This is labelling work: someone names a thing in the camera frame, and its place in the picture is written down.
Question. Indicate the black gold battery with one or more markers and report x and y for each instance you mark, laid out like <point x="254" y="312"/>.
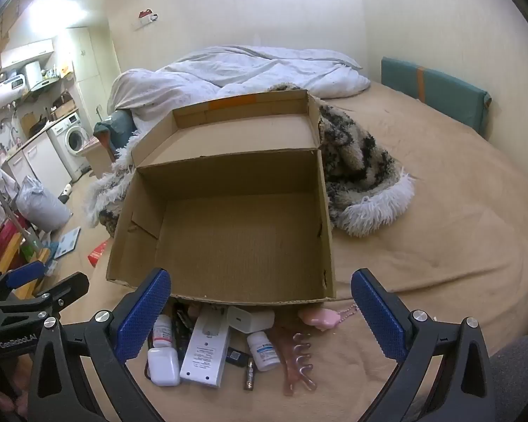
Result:
<point x="249" y="376"/>

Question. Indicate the white base cabinet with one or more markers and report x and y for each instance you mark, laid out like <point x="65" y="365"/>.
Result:
<point x="39" y="162"/>

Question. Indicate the beige bedside cabinet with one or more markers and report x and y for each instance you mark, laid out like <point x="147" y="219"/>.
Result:
<point x="94" y="154"/>

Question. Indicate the white washing machine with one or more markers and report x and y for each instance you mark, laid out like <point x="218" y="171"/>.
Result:
<point x="72" y="138"/>

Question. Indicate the small brown carton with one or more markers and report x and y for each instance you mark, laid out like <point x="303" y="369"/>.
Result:
<point x="62" y="106"/>

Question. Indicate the white pill bottle blue label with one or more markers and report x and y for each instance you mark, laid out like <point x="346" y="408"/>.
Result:
<point x="264" y="351"/>

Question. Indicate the bathroom scale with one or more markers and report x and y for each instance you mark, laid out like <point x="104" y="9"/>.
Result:
<point x="68" y="242"/>

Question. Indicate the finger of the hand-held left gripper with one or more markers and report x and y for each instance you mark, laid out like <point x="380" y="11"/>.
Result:
<point x="66" y="285"/>
<point x="26" y="272"/>

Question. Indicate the pink soap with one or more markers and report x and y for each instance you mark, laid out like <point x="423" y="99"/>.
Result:
<point x="321" y="318"/>

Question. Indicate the red gift box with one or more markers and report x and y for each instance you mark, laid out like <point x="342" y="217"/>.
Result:
<point x="97" y="255"/>

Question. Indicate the white pill bottle red label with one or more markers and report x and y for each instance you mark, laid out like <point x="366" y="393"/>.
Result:
<point x="163" y="332"/>

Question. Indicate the black flashlight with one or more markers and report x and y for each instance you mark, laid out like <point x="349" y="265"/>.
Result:
<point x="181" y="336"/>

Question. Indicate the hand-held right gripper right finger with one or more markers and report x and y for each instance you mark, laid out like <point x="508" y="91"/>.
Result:
<point x="376" y="312"/>

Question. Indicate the white rectangular power adapter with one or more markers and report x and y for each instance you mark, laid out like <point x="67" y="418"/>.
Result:
<point x="204" y="351"/>

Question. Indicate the white charger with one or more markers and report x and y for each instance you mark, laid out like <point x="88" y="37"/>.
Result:
<point x="163" y="365"/>

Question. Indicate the white duvet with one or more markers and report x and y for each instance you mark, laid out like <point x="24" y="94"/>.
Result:
<point x="246" y="66"/>

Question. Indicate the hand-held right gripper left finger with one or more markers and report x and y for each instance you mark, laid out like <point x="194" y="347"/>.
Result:
<point x="143" y="316"/>

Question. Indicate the grey stuffed bag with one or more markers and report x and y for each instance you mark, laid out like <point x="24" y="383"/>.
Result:
<point x="39" y="206"/>

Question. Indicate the plain teal cushion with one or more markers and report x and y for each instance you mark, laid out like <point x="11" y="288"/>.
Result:
<point x="119" y="125"/>

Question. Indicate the white water heater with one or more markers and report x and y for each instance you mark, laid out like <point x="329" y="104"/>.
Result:
<point x="6" y="92"/>

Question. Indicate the fluffy patterned blanket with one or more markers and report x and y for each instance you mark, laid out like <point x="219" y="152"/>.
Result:
<point x="356" y="162"/>

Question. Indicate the pink translucent comb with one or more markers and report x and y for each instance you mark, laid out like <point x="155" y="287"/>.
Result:
<point x="292" y="360"/>

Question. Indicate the teal cushion with orange stripe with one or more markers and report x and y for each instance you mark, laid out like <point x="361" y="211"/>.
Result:
<point x="440" y="92"/>

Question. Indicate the person's left hand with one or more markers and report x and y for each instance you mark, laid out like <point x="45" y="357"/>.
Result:
<point x="9" y="400"/>

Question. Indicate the red white wall decoration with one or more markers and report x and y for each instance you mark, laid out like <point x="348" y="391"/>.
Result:
<point x="146" y="16"/>

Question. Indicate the beige tall cupboard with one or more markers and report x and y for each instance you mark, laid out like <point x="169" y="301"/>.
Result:
<point x="86" y="61"/>

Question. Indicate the white range hood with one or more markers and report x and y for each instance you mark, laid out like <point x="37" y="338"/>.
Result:
<point x="34" y="74"/>

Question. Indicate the white wall cabinet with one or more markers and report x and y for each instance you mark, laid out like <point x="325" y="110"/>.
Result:
<point x="26" y="52"/>

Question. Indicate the yellow wooden chair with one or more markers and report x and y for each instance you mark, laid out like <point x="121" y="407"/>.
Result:
<point x="13" y="250"/>

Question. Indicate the person's right leg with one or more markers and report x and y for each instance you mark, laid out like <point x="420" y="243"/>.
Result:
<point x="519" y="373"/>

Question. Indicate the large cardboard box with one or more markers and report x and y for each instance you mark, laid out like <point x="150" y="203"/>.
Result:
<point x="237" y="237"/>

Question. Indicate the black device with sticker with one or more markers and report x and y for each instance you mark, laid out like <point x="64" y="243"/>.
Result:
<point x="236" y="355"/>

